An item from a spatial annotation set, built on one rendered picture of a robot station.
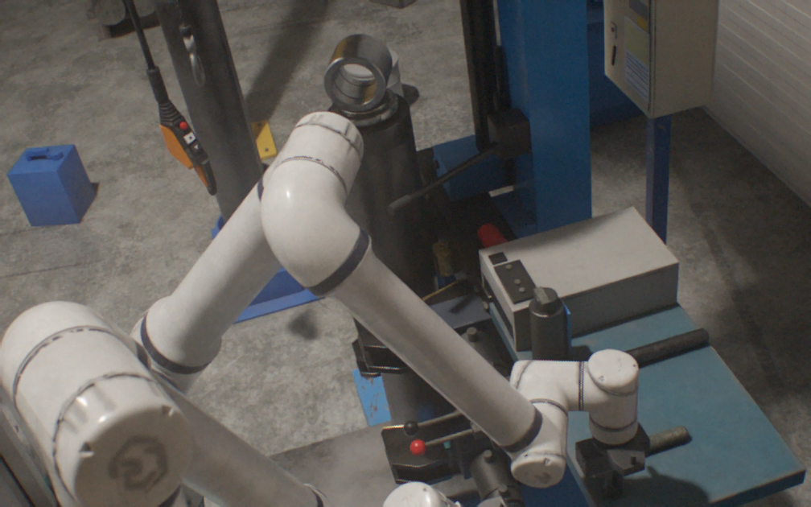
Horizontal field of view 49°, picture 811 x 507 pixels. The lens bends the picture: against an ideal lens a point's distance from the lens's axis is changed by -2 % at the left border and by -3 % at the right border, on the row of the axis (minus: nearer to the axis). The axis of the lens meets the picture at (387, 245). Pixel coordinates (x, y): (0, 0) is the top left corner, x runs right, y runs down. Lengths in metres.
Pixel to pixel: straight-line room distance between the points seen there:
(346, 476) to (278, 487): 1.90
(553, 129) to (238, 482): 1.43
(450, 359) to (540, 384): 0.26
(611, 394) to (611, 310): 0.59
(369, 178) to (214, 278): 0.78
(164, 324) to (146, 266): 2.84
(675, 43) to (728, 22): 2.03
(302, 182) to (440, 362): 0.34
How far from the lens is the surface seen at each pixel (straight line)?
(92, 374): 0.84
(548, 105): 2.29
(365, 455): 3.17
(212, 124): 3.60
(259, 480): 1.20
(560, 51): 2.24
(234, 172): 3.71
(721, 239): 4.15
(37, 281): 4.75
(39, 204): 5.06
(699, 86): 2.72
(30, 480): 1.61
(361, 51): 2.16
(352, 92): 2.24
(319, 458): 3.20
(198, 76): 3.00
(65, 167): 4.96
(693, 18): 2.61
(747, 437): 1.99
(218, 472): 1.14
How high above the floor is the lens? 2.58
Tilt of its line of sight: 38 degrees down
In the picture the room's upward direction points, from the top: 11 degrees counter-clockwise
